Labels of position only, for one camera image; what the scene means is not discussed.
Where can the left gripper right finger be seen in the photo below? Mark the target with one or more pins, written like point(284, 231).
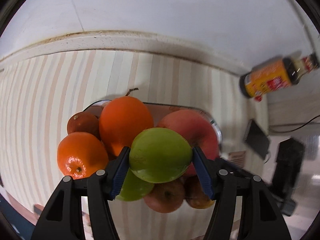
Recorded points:
point(223, 182)

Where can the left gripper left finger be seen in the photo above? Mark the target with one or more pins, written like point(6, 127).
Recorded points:
point(62, 215)

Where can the green lime fruit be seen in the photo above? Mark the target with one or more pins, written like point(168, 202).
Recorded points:
point(159, 155)

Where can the black smartphone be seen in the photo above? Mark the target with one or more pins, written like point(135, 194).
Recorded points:
point(256, 139)

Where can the brown leather mat label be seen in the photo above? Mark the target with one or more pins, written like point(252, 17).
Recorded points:
point(237, 158)

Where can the red bottle cap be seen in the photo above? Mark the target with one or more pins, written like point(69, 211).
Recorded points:
point(258, 98)

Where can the orange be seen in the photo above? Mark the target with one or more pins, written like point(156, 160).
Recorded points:
point(80, 154)
point(121, 120)
point(84, 122)

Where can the brown pear right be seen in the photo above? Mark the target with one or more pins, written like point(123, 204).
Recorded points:
point(194, 194)

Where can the brown pear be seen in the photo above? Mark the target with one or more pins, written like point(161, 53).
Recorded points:
point(166, 197)
point(194, 194)

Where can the green lime in plate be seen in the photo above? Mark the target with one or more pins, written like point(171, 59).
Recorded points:
point(134, 188)

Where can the soy sauce bottle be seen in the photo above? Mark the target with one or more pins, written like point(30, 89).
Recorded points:
point(277, 75)

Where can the large red apple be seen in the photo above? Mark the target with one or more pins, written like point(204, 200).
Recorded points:
point(195, 129)

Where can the brown pear left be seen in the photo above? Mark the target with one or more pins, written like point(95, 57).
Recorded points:
point(166, 197)

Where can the orange bottom left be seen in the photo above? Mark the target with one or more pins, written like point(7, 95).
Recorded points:
point(84, 122)

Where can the white patterned fruit plate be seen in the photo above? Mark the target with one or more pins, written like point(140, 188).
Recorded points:
point(158, 111)

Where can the orange top middle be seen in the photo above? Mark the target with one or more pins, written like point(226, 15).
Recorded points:
point(121, 120)

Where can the striped table mat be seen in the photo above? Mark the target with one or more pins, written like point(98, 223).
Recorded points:
point(39, 96)

